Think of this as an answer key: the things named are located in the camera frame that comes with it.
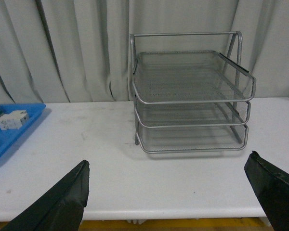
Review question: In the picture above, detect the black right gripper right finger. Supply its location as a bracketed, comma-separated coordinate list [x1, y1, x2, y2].
[244, 151, 289, 231]

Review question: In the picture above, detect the grey curtain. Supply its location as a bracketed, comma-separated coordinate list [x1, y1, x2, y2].
[0, 0, 289, 103]

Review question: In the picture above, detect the blue plastic tray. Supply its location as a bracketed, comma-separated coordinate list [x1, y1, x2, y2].
[0, 103, 46, 158]

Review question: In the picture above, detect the silver mesh three-tier rack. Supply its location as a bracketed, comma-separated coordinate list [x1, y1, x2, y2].
[129, 31, 256, 154]

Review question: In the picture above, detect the white circuit breaker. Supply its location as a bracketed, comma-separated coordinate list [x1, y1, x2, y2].
[0, 110, 29, 130]

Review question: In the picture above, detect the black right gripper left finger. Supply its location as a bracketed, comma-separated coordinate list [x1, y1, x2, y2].
[2, 160, 90, 231]

